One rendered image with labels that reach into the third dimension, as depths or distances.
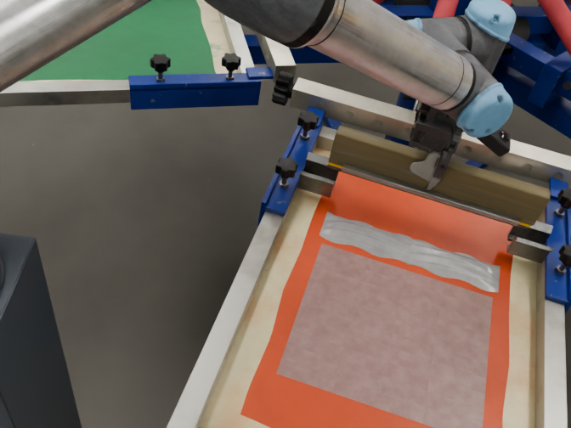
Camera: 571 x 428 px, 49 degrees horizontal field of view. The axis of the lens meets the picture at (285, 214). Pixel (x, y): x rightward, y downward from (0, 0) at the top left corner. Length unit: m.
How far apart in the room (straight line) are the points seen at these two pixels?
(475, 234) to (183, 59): 0.83
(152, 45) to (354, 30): 1.04
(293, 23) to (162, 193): 2.01
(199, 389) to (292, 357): 0.17
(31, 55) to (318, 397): 0.65
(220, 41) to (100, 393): 1.13
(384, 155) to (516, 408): 0.49
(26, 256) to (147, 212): 1.68
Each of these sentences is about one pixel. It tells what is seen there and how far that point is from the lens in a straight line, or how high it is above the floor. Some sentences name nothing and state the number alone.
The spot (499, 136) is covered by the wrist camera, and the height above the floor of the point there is 1.23.
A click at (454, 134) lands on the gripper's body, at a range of 1.12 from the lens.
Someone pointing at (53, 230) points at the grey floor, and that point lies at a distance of 2.51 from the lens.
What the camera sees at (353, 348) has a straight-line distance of 1.10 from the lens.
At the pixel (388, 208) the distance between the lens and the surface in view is 1.33.
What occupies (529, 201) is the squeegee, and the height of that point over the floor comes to 1.12.
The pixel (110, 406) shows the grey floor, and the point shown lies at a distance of 2.08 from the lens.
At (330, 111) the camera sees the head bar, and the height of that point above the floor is 1.01.
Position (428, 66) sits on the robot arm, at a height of 1.47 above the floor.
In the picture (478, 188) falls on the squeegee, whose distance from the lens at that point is 1.21.
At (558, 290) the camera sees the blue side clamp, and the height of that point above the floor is 1.00.
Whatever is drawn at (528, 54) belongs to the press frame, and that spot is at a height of 1.02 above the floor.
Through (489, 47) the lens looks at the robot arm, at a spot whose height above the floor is 1.40.
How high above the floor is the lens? 1.87
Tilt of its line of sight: 47 degrees down
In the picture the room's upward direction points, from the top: 11 degrees clockwise
